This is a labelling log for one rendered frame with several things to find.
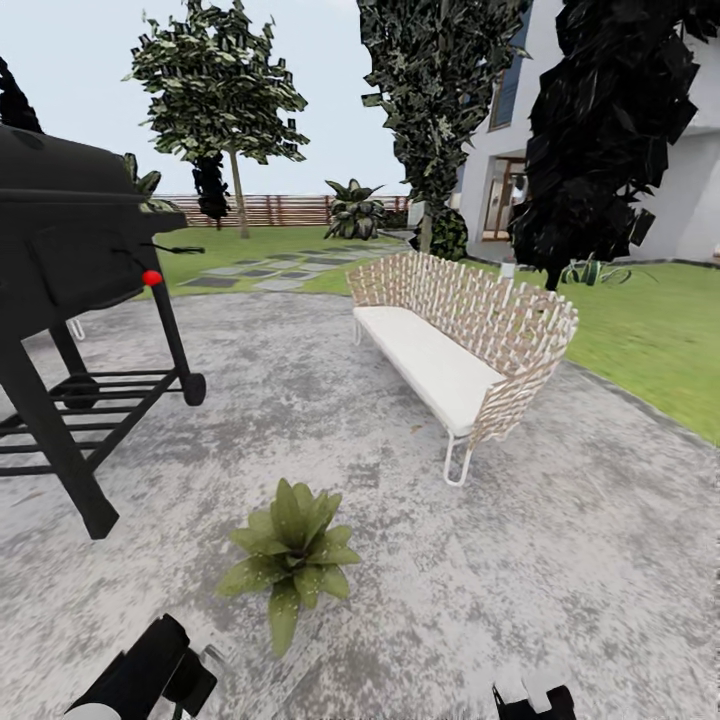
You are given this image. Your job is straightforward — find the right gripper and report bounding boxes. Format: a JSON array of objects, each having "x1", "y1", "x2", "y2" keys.
[{"x1": 492, "y1": 685, "x2": 576, "y2": 720}]

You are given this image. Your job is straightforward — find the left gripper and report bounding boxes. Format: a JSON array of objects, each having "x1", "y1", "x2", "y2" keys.
[{"x1": 162, "y1": 650, "x2": 217, "y2": 719}]

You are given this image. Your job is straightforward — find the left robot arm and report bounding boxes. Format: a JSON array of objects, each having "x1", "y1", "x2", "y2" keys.
[{"x1": 60, "y1": 613, "x2": 240, "y2": 720}]

